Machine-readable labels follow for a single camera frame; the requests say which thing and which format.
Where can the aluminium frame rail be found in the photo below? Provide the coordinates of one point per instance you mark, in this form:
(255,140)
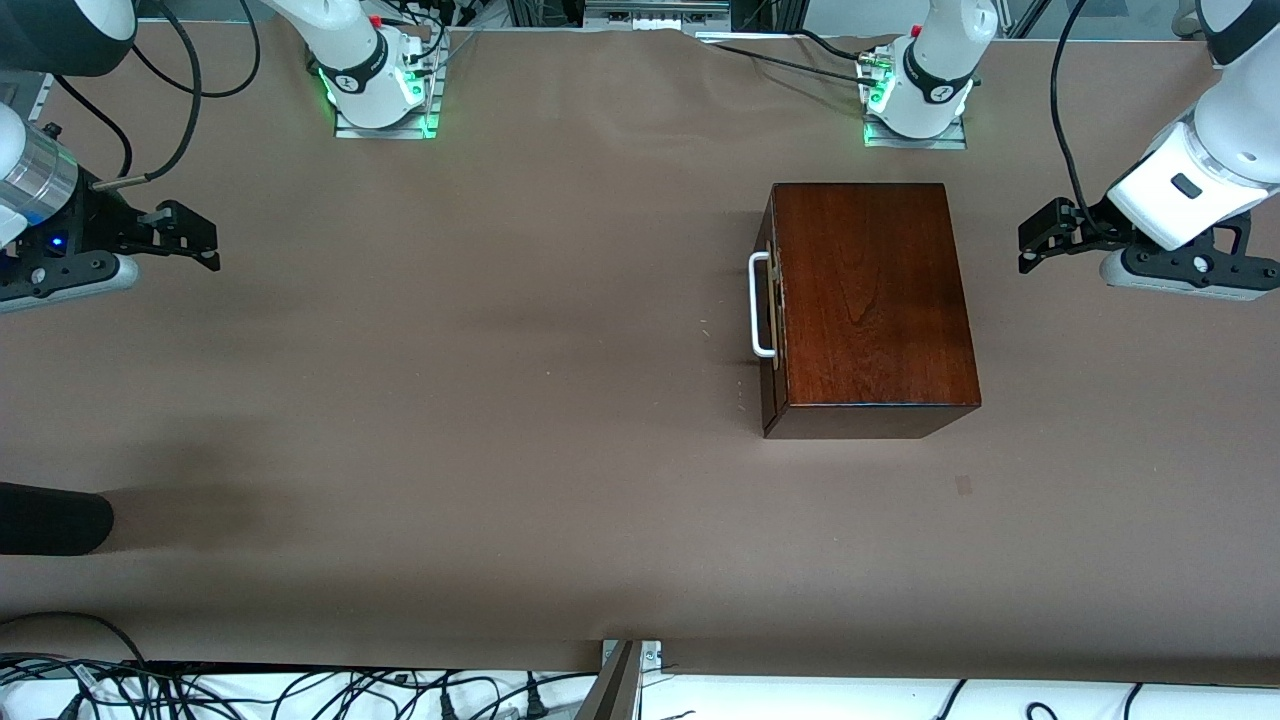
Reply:
(42,95)

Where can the black rounded object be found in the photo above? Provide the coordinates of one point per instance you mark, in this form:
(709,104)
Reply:
(55,518)

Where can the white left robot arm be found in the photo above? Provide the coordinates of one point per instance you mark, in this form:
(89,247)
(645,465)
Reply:
(1200,170)

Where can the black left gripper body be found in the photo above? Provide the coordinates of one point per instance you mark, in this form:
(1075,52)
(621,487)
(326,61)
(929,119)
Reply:
(1090,226)

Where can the wooden drawer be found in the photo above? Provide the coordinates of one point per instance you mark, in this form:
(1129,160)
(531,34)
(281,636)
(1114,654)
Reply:
(772,300)

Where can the metal mounting bracket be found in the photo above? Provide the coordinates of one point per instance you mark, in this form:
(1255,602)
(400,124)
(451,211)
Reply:
(615,685)

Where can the dark brown wooden cabinet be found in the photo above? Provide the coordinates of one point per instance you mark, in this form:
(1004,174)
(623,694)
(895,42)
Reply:
(880,300)

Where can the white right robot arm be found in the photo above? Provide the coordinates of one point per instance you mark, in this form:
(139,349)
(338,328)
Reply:
(360,60)

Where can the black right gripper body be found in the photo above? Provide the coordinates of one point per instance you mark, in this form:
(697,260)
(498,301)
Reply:
(103,224)

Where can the brown table cover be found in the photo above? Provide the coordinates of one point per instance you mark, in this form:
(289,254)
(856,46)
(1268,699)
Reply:
(400,400)

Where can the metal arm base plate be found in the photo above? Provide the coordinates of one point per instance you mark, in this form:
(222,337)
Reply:
(350,130)
(955,140)

